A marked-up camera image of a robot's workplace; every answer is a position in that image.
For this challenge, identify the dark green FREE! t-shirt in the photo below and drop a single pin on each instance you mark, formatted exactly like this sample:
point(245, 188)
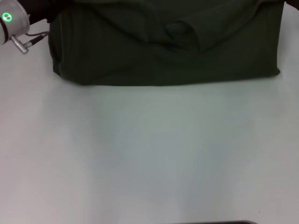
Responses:
point(163, 46)

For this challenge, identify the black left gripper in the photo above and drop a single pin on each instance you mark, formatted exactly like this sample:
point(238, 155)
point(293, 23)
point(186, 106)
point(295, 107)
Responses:
point(39, 9)

